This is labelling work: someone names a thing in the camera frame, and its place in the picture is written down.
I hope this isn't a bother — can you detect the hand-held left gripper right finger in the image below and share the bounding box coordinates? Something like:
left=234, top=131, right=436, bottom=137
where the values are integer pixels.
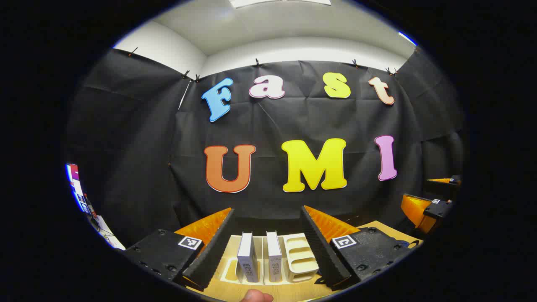
left=300, top=205, right=416, bottom=292

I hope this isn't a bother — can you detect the row of black cloth clips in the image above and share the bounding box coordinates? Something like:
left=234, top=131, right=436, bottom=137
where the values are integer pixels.
left=128, top=47, right=399, bottom=82

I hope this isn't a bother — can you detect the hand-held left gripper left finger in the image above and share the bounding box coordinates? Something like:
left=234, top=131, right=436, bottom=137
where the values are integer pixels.
left=125, top=207, right=235, bottom=293

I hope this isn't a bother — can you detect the white plastic bookshelf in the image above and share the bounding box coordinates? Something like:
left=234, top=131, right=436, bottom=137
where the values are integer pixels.
left=218, top=233, right=321, bottom=286

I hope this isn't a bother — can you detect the computer monitor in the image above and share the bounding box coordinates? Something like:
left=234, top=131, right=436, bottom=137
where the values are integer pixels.
left=66, top=164, right=95, bottom=216

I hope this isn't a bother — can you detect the ceiling light panel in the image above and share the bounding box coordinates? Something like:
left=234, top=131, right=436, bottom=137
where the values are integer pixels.
left=230, top=0, right=332, bottom=9

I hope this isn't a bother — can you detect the white side desk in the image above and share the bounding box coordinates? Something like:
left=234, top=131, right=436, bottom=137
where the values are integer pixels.
left=87, top=213, right=126, bottom=251

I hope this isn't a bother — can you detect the black backdrop cloth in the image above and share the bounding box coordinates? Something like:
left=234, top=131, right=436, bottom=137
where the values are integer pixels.
left=65, top=47, right=466, bottom=248

